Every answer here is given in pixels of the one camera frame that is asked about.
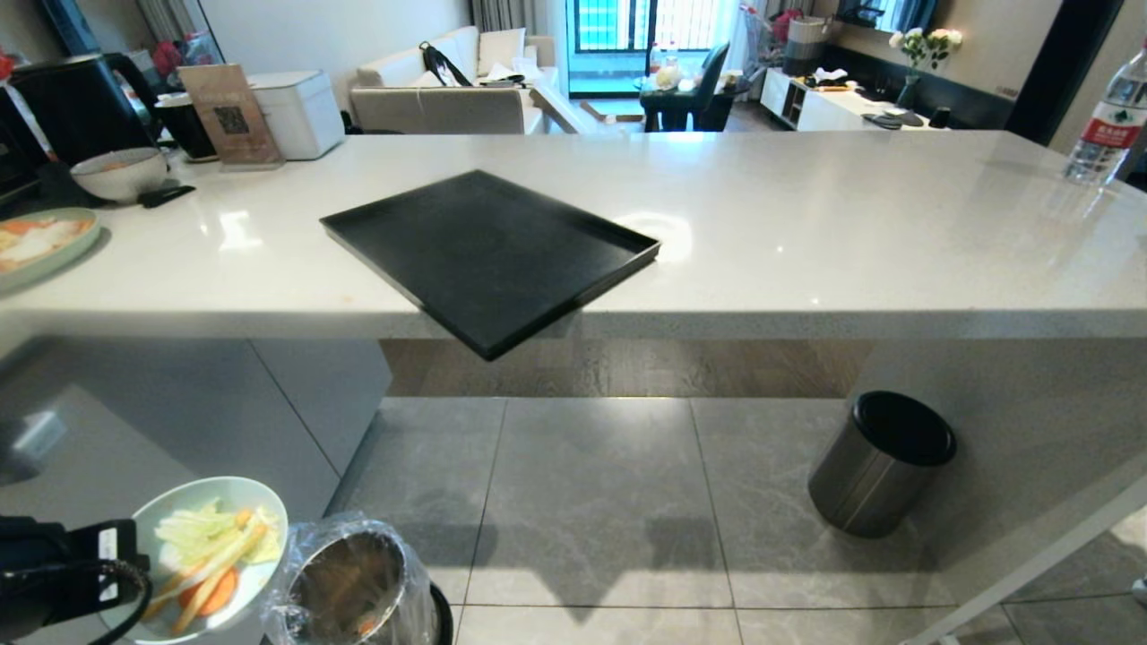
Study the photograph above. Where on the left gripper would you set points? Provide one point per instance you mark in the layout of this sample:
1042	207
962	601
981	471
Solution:
85	542

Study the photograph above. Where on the pale green plate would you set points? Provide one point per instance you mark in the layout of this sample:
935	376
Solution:
260	511

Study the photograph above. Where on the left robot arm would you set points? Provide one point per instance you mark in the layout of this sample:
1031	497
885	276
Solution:
22	546

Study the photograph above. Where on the vegetable scraps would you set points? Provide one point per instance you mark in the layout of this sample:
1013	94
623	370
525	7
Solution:
211	555

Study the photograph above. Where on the steel trash bin with liner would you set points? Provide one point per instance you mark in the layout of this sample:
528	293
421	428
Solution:
349	591

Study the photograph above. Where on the black tray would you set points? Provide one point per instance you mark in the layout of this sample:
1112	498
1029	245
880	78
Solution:
488	255

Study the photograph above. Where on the steel bin with black lid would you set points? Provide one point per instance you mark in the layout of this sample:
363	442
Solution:
874	475

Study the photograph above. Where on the grey cabinet door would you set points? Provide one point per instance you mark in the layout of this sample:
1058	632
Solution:
332	403

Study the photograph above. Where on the green plate with food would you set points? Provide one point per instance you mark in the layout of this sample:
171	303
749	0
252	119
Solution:
40	246

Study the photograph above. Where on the white bowl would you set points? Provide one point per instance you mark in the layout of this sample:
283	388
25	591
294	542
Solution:
116	175

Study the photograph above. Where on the black kettle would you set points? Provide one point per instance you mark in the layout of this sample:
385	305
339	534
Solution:
76	107

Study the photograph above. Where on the brown sign stand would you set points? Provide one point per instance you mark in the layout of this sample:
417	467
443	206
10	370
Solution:
228	116

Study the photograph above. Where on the white box appliance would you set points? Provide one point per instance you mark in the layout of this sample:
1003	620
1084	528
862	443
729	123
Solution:
300	112

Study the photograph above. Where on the beige sofa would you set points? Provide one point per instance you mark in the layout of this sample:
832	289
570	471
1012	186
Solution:
439	107

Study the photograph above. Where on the black bag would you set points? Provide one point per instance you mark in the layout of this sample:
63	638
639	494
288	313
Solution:
444	64

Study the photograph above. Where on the dark chair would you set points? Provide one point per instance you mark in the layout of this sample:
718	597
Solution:
694	94

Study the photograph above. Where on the white low cabinet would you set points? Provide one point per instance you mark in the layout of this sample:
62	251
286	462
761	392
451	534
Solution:
815	107

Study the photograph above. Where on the grey laundry basket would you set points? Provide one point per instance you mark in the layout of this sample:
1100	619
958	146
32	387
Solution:
805	45

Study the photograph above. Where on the small black cup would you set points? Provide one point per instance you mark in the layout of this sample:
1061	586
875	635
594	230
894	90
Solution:
940	117

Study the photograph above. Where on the vase with white flowers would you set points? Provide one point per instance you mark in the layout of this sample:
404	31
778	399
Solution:
923	49

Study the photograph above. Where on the clear water bottle red label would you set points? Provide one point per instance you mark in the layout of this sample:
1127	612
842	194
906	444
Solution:
1107	125

